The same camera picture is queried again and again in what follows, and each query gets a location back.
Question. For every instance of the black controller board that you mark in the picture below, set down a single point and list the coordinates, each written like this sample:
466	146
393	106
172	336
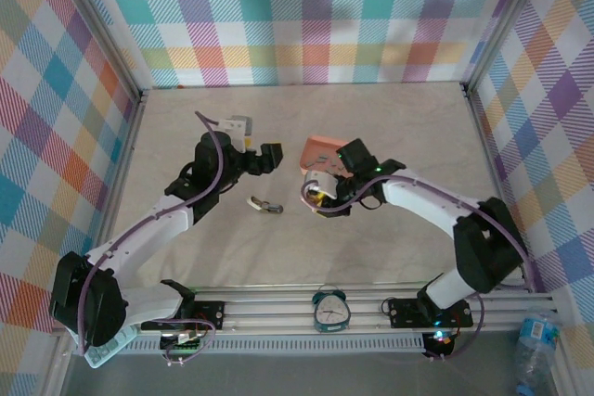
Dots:
441	342
183	345

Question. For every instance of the aluminium frame post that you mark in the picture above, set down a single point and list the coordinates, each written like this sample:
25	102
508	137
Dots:
103	20
506	20

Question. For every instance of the aluminium side rail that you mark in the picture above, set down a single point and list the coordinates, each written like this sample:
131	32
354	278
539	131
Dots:
123	159
494	159

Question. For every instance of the aluminium mounting rail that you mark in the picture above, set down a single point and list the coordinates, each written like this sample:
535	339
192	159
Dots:
269	310

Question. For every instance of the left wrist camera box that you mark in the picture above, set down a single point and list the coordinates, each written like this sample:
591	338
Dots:
236	129

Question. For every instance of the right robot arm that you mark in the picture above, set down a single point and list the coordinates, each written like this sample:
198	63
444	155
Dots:
431	201

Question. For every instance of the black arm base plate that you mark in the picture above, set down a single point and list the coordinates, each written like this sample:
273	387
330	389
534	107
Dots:
209	315
404	312

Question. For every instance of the orange plastic tray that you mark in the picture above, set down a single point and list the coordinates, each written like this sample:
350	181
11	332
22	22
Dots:
320	145

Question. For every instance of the teal alarm clock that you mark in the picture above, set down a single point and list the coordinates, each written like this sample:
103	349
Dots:
330	315

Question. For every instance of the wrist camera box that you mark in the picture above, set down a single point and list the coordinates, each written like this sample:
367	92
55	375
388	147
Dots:
325	181
236	129

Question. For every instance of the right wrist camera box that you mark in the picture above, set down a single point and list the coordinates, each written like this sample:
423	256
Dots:
325	181

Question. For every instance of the teal calculator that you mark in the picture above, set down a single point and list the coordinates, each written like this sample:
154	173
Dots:
111	349

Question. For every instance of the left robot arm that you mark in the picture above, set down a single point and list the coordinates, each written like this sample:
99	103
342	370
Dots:
139	233

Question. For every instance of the clear plastic water bottle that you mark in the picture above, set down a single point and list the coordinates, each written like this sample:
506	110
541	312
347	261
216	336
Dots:
538	335

